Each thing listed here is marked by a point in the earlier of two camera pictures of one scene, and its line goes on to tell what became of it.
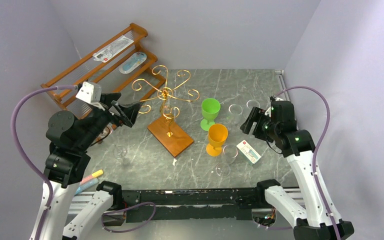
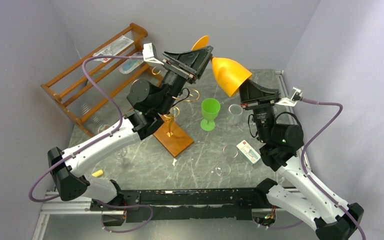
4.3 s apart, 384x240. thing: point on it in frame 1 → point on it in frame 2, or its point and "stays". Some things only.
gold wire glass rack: [166, 130] stays
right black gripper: [254, 122] → [259, 100]
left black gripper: [127, 114] → [194, 66]
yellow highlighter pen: [97, 173] stays
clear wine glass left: [120, 152] stays
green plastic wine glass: [210, 108] stays
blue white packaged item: [132, 63] stays
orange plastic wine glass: [217, 134] → [229, 75]
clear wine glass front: [229, 154] stays
